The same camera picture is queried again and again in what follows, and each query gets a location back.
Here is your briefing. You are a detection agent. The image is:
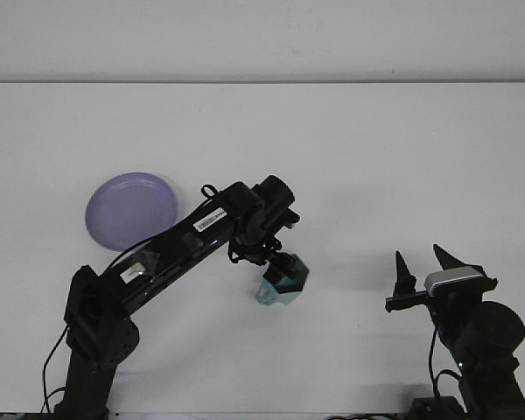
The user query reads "pale blue faceted cup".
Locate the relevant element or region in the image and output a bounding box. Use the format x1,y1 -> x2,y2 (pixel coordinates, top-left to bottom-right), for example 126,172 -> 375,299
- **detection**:
252,253 -> 312,308

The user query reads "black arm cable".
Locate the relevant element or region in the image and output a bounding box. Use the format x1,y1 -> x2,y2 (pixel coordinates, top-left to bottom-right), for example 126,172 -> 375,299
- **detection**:
428,327 -> 463,399
41,325 -> 71,415

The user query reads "pale purple round plate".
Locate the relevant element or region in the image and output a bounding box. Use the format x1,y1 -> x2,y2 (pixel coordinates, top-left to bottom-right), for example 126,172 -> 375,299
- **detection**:
85,171 -> 180,252

